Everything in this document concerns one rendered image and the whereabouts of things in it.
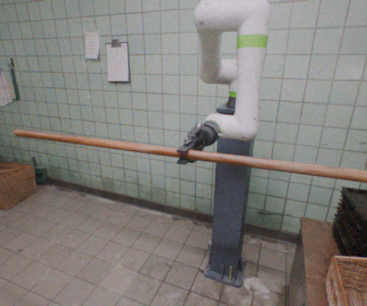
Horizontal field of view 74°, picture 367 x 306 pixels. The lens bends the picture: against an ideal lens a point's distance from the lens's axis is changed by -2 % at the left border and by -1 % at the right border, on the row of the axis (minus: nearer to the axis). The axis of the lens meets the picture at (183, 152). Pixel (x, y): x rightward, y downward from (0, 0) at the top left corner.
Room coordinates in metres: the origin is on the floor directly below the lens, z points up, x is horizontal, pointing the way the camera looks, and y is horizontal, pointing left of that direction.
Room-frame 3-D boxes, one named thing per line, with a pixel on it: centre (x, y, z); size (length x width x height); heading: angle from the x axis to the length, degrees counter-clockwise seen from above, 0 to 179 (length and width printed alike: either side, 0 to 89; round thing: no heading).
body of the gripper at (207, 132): (0.87, -0.07, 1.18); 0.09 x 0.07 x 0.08; 157
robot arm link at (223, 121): (1.03, -0.14, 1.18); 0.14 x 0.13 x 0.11; 157
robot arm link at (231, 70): (1.38, -0.30, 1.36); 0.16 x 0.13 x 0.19; 82
